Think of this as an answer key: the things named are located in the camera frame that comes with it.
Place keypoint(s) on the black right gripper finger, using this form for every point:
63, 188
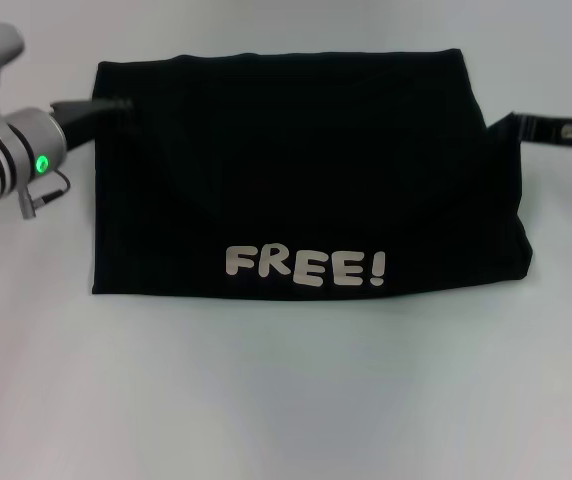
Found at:
508, 125

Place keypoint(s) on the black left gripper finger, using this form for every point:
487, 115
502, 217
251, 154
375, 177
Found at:
113, 105

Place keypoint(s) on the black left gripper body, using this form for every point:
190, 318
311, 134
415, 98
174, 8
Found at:
73, 122

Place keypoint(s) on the black shirt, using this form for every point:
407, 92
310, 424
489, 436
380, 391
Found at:
291, 175

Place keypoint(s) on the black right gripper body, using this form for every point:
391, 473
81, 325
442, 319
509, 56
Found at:
566, 131

